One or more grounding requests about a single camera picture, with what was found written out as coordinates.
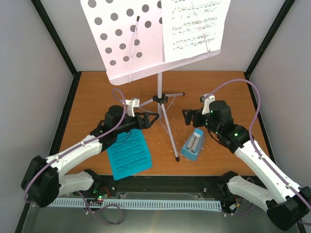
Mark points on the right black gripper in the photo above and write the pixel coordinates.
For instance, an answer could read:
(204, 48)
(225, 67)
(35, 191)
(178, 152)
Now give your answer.
(189, 118)

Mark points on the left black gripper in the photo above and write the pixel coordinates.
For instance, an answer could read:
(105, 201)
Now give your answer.
(146, 124)

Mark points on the blue sheet music page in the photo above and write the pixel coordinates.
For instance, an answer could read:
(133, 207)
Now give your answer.
(129, 155)

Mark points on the blue metronome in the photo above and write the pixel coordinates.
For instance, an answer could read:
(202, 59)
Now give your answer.
(194, 145)

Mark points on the white sheet music page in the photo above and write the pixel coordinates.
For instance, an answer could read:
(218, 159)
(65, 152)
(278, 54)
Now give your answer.
(192, 27)

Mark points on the white perforated music stand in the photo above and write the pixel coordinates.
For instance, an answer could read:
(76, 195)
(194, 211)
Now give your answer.
(129, 38)

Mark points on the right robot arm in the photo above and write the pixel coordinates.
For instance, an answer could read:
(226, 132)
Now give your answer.
(284, 200)

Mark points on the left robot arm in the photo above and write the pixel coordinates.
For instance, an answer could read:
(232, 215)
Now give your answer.
(115, 122)

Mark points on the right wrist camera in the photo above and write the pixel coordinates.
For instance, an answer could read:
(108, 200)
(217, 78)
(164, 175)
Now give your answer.
(206, 100)

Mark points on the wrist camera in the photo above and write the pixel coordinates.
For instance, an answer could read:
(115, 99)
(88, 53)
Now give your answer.
(206, 100)
(131, 105)

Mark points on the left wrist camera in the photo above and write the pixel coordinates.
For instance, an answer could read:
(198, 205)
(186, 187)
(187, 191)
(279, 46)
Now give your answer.
(131, 105)

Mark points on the black aluminium frame rail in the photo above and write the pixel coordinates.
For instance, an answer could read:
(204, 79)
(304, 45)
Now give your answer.
(155, 185)

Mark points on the light blue cable duct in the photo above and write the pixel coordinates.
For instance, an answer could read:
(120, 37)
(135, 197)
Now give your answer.
(200, 205)

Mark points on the metal base plate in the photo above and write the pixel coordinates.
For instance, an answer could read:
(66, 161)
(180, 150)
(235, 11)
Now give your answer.
(69, 215)

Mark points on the right black corner post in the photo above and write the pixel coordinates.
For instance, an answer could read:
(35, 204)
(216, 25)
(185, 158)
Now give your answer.
(281, 15)

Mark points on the black corner post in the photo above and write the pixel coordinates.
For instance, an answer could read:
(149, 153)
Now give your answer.
(57, 41)
(281, 15)

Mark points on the left black corner post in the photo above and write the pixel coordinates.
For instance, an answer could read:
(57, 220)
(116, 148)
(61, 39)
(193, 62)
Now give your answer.
(57, 41)

